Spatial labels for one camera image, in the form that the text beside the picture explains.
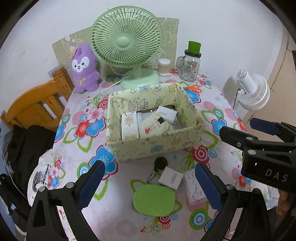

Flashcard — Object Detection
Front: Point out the white fan cable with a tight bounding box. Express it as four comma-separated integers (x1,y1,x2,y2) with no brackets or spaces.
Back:
87,71,136,103

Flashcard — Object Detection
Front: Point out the light blue paper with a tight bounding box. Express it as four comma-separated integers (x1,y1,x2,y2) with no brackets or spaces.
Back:
47,65,60,77

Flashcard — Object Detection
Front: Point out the small white box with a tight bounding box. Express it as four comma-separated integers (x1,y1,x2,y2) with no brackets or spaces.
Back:
158,167,184,190

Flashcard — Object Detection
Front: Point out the beige printed board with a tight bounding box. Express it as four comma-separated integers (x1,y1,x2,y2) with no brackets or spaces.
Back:
51,17,179,77

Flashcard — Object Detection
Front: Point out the wooden chair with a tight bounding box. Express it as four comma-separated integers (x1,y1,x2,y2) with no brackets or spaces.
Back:
0,67,74,130

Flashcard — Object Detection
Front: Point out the person's right hand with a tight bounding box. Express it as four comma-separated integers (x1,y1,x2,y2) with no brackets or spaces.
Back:
276,190,296,217

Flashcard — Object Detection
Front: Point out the glass mug with green lid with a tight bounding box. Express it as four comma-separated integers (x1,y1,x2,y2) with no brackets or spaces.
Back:
176,41,202,82

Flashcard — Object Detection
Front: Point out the floral tablecloth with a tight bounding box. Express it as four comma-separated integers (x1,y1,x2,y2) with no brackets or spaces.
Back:
27,70,278,241

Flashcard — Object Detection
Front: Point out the green case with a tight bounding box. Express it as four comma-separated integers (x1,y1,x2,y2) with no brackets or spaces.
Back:
133,184,175,217

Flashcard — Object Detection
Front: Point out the white standing fan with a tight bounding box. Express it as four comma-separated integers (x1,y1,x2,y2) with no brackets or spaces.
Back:
232,69,270,123

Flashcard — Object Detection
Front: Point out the printed storage box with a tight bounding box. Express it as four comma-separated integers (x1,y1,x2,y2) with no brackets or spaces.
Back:
106,82,204,162

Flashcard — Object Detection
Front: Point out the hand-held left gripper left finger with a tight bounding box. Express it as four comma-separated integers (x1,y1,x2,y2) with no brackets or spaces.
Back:
27,160,105,241

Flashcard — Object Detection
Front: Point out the black fan cable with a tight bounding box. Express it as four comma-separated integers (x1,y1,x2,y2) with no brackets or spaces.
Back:
232,88,242,109

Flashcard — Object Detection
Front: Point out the white mesh packet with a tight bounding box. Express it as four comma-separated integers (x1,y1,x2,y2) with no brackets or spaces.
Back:
184,170,207,205

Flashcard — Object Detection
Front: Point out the black clothing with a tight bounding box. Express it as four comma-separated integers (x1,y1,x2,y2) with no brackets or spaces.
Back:
5,125,57,193

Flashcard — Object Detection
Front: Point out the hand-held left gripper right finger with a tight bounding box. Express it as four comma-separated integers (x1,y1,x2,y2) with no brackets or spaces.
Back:
195,162,271,241

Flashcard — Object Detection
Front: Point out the black key fob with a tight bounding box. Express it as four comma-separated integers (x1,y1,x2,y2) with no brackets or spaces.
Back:
146,157,168,184

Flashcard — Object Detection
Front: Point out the thin white cable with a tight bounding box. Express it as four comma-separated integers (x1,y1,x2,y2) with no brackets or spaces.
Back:
0,148,26,200

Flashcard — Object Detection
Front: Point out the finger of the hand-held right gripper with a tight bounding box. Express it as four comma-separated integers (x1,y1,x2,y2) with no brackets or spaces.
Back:
250,118,296,144
219,126,296,153

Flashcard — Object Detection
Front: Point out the white charger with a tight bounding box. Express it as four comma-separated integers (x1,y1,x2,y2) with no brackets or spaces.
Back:
154,105,178,124

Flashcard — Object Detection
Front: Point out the cotton swab jar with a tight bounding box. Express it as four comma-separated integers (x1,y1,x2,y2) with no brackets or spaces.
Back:
158,58,171,76

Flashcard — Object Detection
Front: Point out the cream tall carton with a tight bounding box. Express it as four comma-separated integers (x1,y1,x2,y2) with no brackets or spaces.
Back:
121,111,141,141

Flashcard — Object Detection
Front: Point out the purple plush toy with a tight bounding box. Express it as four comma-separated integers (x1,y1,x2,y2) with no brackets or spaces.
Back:
69,43,101,94

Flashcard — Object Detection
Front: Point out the green desk fan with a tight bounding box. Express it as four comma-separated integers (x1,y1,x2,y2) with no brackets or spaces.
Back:
91,6,163,90

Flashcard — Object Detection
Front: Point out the cream round case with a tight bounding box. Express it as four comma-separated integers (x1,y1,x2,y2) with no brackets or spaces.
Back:
140,113,175,136

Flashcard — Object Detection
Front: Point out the black bag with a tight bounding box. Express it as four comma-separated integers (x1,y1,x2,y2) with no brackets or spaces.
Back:
0,174,30,241

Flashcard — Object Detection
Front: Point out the white printed shirt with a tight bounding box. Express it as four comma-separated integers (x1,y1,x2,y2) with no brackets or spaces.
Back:
28,162,51,200

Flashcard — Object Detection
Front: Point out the beige door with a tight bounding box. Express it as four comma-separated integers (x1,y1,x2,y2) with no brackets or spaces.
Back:
240,21,296,139

